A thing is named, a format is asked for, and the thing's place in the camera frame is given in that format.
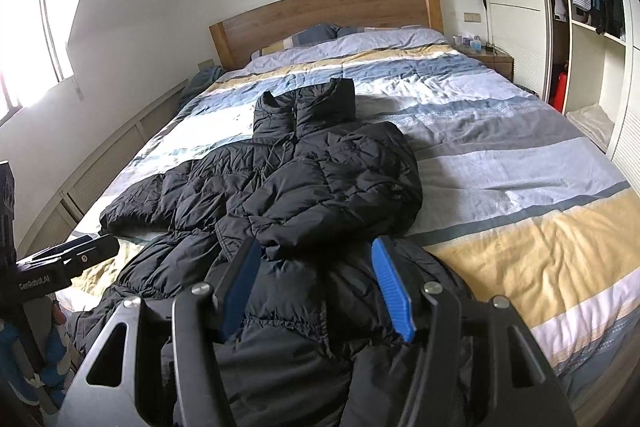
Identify black puffer jacket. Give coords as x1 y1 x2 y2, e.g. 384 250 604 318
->
70 78 465 426

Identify striped duvet cover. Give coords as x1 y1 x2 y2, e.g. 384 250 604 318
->
60 27 640 408

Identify dark blue blanket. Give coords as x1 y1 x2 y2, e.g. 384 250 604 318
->
177 65 226 112

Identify bright window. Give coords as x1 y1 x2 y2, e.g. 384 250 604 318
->
1 0 73 121

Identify wooden nightstand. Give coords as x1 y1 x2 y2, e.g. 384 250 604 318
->
454 44 514 81

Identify folded white cloth on shelf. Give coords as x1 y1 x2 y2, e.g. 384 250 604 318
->
566 104 614 153

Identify red object in wardrobe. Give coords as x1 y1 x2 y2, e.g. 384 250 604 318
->
549 64 567 113

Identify striped pillow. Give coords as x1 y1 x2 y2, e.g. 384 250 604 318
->
250 23 446 61

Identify wooden headboard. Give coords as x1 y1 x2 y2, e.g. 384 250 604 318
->
209 0 444 70

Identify white open wardrobe shelf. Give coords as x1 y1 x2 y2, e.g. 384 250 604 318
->
548 0 639 186

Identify wall switch plate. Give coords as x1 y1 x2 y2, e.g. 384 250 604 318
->
463 12 482 24

